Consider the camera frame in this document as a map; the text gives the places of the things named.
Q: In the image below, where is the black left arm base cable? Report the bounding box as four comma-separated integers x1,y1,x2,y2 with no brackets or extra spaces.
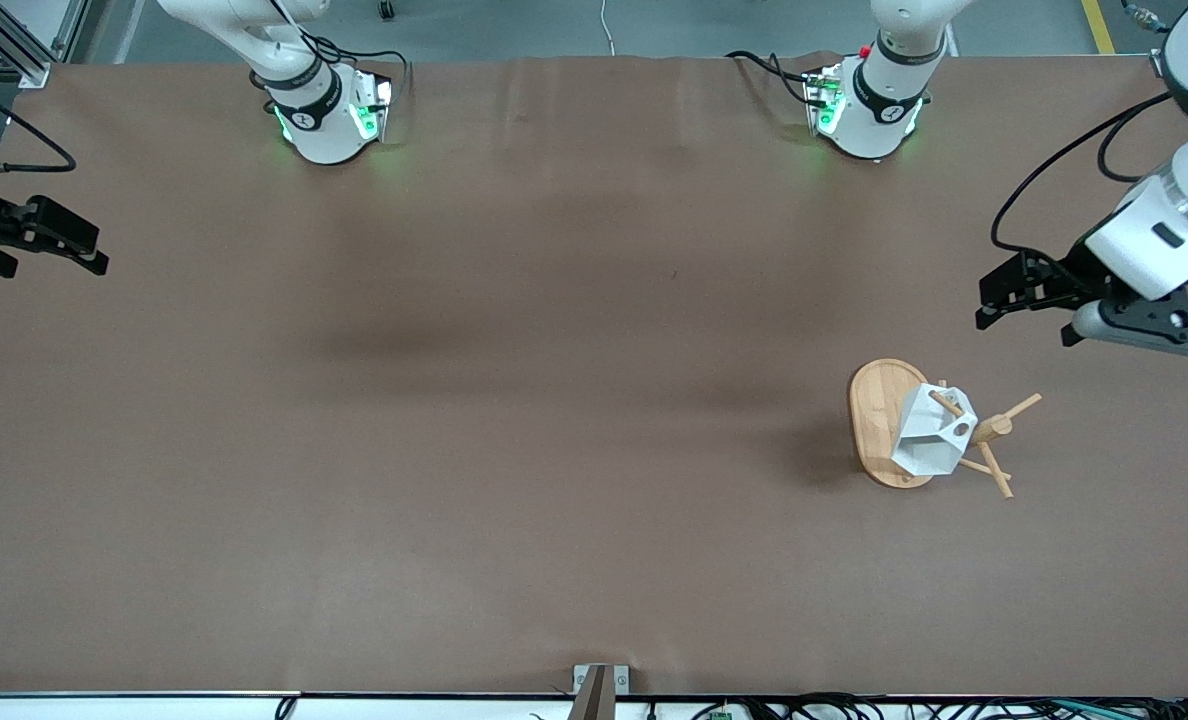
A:
726,48,820,106

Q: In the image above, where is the grey metal camera bracket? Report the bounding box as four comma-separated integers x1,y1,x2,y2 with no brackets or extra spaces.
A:
572,664,631,720

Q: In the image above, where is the white faceted cup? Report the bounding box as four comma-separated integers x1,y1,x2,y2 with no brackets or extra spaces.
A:
889,382,980,478

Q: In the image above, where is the aluminium frame profile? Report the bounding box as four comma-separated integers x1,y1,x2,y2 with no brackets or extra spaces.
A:
0,0,92,91

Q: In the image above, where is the black arm base cable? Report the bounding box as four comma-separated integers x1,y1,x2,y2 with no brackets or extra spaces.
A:
726,48,820,106
309,30,413,96

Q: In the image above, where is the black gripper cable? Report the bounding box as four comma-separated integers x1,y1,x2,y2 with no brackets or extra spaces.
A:
989,92,1177,291
0,72,78,175

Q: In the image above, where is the brown table cover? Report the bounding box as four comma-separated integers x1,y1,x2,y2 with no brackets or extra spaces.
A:
0,55,1188,697

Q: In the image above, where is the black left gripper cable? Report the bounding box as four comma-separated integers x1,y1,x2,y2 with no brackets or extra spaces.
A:
989,92,1177,291

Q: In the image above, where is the black cable tangle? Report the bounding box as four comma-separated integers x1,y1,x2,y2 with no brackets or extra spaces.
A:
689,692,1188,720

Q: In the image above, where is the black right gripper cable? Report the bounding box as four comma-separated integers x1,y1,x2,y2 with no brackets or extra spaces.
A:
0,72,78,175

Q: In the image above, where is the black right arm base cable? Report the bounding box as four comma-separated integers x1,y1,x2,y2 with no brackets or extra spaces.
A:
309,30,413,96

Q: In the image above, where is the wooden cup rack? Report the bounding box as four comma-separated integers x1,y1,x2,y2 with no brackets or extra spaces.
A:
848,358,1044,500

